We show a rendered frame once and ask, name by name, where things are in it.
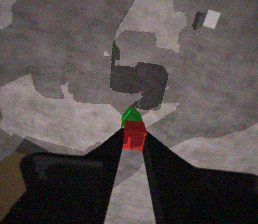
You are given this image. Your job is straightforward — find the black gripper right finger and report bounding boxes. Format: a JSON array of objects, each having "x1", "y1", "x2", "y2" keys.
[{"x1": 142, "y1": 131, "x2": 258, "y2": 224}]

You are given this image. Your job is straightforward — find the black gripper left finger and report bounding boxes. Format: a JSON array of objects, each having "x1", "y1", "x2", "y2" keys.
[{"x1": 20, "y1": 128, "x2": 124, "y2": 224}]

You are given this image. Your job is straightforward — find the red block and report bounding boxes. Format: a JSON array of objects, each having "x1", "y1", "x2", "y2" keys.
[{"x1": 122, "y1": 120, "x2": 147, "y2": 151}]

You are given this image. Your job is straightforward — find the green block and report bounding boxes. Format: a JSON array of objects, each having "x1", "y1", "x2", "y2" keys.
[
  {"x1": 121, "y1": 106, "x2": 142, "y2": 121},
  {"x1": 121, "y1": 111, "x2": 143, "y2": 128}
]

